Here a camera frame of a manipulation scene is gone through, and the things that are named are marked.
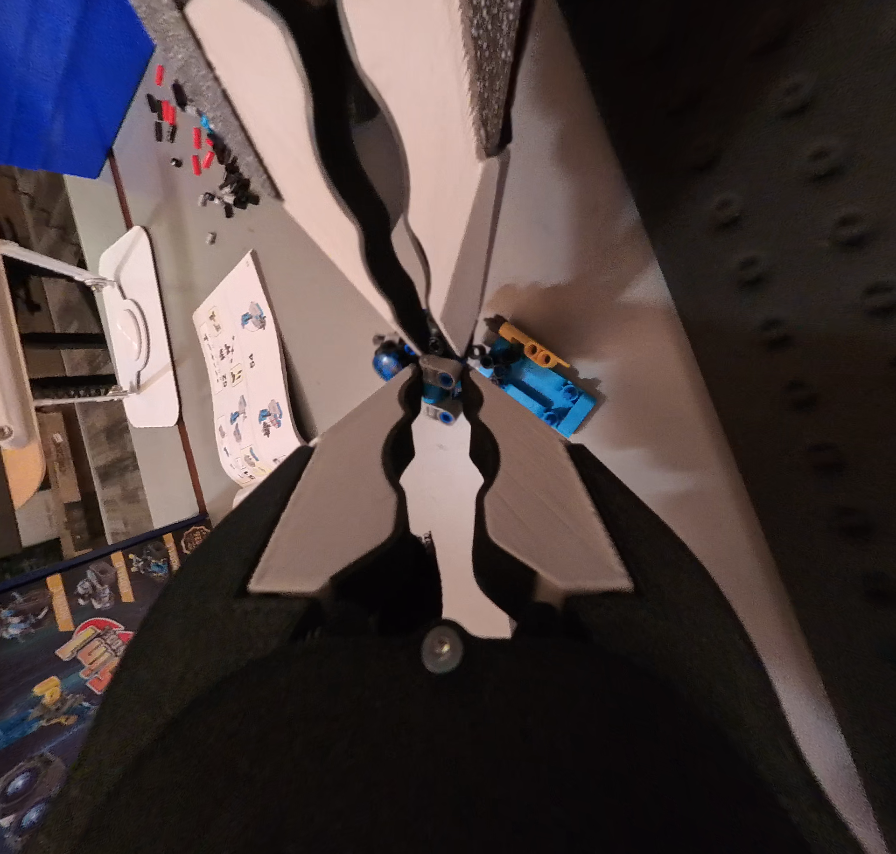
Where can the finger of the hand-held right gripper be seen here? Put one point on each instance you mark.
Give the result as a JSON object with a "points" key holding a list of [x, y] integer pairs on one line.
{"points": [[434, 133], [259, 98]]}

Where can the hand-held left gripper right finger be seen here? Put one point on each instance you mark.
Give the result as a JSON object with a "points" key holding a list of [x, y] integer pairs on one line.
{"points": [[553, 518]]}

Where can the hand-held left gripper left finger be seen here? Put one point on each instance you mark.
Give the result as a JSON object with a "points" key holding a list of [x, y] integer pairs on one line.
{"points": [[329, 518]]}

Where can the blue yellow toy brick body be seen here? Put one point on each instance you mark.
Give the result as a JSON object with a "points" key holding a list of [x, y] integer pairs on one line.
{"points": [[539, 392]]}

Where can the blue black toy brick assembly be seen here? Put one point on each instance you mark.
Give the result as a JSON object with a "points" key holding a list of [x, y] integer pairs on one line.
{"points": [[437, 385]]}

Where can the grey desk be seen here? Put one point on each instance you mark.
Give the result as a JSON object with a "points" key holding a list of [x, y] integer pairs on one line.
{"points": [[315, 308]]}

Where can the white tilting desk stand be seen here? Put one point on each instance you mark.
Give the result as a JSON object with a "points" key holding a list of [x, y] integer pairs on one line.
{"points": [[136, 329]]}

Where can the pile of small brick pieces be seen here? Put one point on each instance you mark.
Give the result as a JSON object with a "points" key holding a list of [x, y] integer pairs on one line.
{"points": [[210, 154]]}

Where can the open instruction booklet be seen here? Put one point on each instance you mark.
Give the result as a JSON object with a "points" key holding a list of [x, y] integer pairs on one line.
{"points": [[245, 378]]}

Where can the blue plastic bin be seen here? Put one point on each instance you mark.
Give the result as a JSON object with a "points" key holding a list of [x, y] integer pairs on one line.
{"points": [[63, 63]]}

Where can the dark blue toy kit box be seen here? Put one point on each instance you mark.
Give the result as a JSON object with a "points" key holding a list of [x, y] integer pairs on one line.
{"points": [[70, 658]]}

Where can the grey perforated chair seat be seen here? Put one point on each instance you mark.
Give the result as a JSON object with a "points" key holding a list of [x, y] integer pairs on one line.
{"points": [[770, 308]]}

